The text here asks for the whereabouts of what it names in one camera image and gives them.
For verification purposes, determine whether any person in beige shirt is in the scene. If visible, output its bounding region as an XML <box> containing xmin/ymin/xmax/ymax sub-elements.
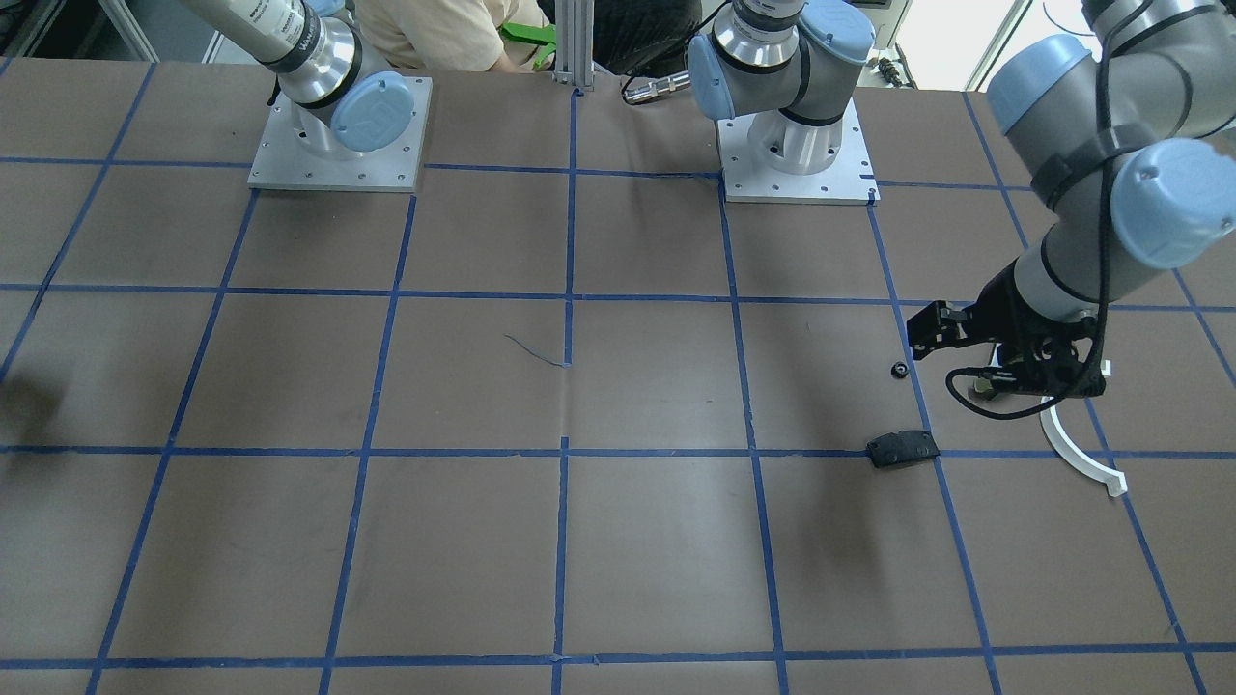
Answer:
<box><xmin>353</xmin><ymin>1</ymin><xmax>552</xmax><ymax>73</ymax></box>

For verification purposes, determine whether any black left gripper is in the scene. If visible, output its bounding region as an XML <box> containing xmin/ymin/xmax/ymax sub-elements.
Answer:
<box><xmin>906</xmin><ymin>263</ymin><xmax>1052</xmax><ymax>361</ymax></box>

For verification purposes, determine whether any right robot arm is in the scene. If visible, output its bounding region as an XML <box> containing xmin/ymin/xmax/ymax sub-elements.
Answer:
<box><xmin>184</xmin><ymin>1</ymin><xmax>415</xmax><ymax>153</ymax></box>

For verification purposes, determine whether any aluminium frame post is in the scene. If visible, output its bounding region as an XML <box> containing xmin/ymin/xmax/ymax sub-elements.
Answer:
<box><xmin>552</xmin><ymin>0</ymin><xmax>596</xmax><ymax>93</ymax></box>

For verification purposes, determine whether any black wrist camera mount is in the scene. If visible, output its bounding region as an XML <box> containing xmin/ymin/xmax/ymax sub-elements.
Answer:
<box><xmin>988</xmin><ymin>320</ymin><xmax>1107</xmax><ymax>399</ymax></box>

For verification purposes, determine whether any white curved plastic bracket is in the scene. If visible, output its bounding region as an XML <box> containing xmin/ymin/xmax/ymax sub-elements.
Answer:
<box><xmin>1038</xmin><ymin>406</ymin><xmax>1128</xmax><ymax>498</ymax></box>

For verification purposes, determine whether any black brake pad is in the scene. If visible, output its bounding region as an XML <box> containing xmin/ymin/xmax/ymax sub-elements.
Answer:
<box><xmin>865</xmin><ymin>430</ymin><xmax>941</xmax><ymax>470</ymax></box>

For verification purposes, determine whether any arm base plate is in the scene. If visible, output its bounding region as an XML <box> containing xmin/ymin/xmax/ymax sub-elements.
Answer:
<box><xmin>247</xmin><ymin>75</ymin><xmax>434</xmax><ymax>193</ymax></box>
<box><xmin>716</xmin><ymin>99</ymin><xmax>883</xmax><ymax>207</ymax></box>

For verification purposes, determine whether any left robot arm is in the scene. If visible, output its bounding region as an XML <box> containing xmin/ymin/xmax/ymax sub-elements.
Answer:
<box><xmin>906</xmin><ymin>1</ymin><xmax>1234</xmax><ymax>369</ymax></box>

